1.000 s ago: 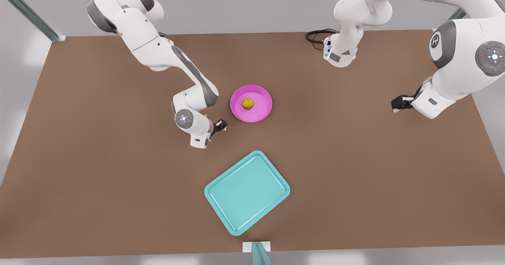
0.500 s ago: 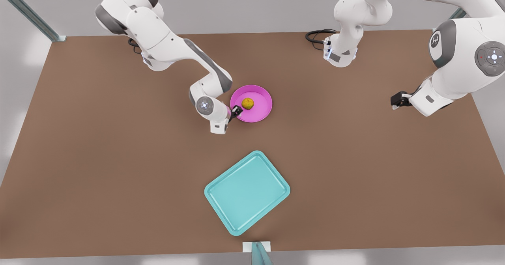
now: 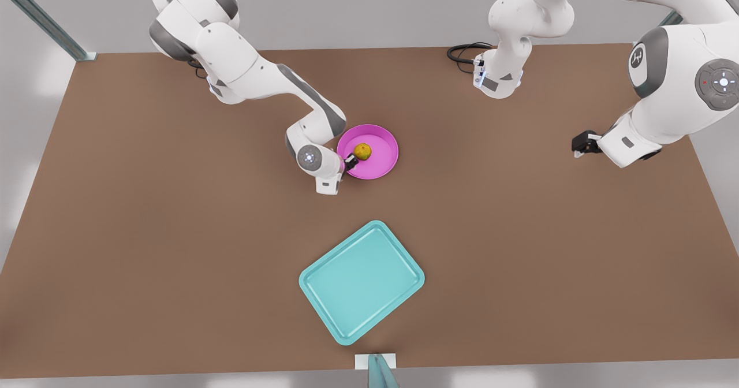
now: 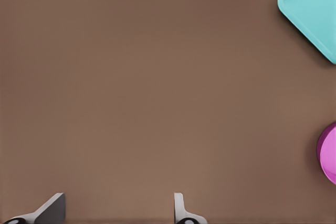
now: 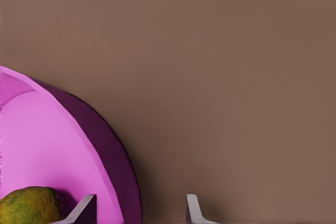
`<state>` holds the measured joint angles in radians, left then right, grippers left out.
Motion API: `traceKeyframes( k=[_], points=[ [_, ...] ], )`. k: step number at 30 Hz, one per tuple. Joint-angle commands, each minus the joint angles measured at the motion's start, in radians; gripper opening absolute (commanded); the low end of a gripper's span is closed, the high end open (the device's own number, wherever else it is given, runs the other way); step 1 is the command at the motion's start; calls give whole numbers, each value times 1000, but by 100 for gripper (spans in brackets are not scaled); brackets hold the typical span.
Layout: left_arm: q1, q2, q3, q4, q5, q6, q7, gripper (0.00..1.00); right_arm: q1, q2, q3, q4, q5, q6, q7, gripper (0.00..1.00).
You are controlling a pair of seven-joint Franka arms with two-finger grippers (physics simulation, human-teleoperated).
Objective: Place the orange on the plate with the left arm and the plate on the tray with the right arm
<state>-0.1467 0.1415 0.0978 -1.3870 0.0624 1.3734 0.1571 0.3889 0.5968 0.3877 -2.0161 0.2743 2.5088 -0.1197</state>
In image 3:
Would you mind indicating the orange fruit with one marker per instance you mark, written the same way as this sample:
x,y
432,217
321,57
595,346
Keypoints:
x,y
362,152

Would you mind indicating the pink round plate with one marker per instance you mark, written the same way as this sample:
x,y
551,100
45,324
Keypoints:
x,y
378,157

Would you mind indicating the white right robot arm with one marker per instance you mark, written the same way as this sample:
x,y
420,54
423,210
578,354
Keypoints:
x,y
242,64

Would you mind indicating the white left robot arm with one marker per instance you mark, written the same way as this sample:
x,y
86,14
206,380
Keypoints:
x,y
675,99

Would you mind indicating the teal rectangular tray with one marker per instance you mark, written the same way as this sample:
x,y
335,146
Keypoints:
x,y
362,282

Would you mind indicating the silver frame post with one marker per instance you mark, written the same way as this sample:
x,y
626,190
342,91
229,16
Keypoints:
x,y
671,18
378,370
43,21

